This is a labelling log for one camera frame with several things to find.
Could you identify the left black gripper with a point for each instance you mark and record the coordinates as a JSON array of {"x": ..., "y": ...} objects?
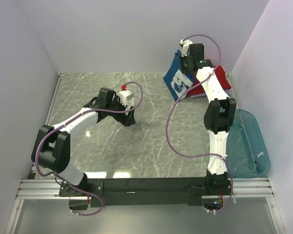
[{"x": 127, "y": 120}]

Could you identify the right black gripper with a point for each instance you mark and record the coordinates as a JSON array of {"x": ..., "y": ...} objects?
[{"x": 182, "y": 69}]

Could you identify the blue t shirt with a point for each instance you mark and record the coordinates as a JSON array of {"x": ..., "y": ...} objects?
[{"x": 175, "y": 80}]

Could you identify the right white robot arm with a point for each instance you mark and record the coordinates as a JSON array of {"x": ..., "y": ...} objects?
[{"x": 219, "y": 115}]

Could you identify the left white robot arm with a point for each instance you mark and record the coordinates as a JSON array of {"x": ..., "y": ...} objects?
[{"x": 52, "y": 149}]

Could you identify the red folded t shirt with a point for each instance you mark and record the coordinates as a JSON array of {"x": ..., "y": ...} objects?
[{"x": 222, "y": 78}]

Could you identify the lavender folded t shirt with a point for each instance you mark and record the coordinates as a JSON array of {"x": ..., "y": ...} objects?
[{"x": 227, "y": 91}]

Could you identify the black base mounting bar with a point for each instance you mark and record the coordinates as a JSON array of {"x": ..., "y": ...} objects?
[{"x": 155, "y": 191}]

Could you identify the teal plastic bin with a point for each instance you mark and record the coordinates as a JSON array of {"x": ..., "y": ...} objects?
[{"x": 246, "y": 150}]

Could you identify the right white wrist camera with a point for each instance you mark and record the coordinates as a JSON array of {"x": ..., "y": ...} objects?
[{"x": 185, "y": 43}]

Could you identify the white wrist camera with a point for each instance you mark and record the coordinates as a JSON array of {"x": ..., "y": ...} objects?
[
  {"x": 125, "y": 95},
  {"x": 185, "y": 43}
]

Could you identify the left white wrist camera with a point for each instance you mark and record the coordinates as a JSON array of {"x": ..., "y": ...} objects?
[{"x": 125, "y": 95}]

